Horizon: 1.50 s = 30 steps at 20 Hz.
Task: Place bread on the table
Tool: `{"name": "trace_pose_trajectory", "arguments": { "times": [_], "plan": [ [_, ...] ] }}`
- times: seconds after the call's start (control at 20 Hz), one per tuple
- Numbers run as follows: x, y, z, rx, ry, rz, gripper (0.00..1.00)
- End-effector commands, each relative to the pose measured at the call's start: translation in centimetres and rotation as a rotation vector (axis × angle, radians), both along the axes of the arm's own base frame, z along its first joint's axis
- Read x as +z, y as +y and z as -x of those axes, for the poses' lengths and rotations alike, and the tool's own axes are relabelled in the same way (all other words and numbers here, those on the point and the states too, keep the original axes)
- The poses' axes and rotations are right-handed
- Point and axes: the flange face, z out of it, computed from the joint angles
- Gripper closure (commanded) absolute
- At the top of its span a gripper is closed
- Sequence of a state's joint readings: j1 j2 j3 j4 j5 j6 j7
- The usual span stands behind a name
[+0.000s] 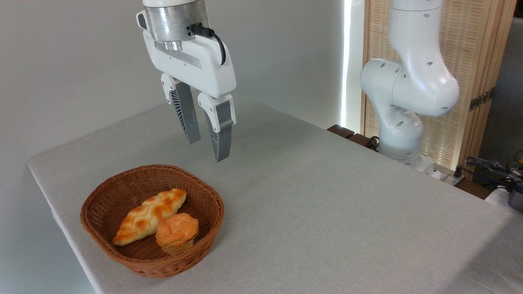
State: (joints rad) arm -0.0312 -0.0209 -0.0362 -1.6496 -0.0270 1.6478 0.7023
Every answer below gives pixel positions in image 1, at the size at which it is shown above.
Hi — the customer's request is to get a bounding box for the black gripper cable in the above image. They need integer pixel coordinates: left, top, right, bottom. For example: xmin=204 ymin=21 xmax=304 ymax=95
xmin=189 ymin=24 xmax=226 ymax=66

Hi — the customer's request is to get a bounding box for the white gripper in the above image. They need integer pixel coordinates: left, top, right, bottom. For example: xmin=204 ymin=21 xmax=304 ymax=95
xmin=136 ymin=11 xmax=237 ymax=163

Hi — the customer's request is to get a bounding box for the wooden slatted screen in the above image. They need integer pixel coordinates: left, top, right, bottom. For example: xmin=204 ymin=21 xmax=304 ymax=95
xmin=360 ymin=0 xmax=518 ymax=181

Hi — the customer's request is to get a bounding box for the black metal hinge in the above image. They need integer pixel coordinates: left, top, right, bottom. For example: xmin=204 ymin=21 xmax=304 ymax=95
xmin=469 ymin=87 xmax=496 ymax=111

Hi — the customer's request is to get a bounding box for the brown wicker basket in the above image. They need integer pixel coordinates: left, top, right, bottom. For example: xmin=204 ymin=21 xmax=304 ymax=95
xmin=80 ymin=164 xmax=225 ymax=279

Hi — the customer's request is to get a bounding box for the round muffin bread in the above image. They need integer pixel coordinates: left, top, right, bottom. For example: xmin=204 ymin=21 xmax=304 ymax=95
xmin=155 ymin=212 xmax=199 ymax=256

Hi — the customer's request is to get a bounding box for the braided bread loaf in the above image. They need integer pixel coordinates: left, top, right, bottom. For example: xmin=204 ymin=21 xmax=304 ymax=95
xmin=112 ymin=188 xmax=188 ymax=247

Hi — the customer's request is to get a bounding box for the black cable bundle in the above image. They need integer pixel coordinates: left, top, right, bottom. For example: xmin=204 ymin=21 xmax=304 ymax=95
xmin=454 ymin=150 xmax=523 ymax=193

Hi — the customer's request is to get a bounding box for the grey tablecloth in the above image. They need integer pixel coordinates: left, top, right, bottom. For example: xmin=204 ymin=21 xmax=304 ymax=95
xmin=27 ymin=93 xmax=523 ymax=294

